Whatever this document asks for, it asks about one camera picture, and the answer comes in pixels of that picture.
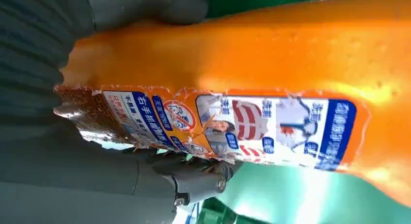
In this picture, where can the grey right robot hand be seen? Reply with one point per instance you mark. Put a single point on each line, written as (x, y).
(64, 171)

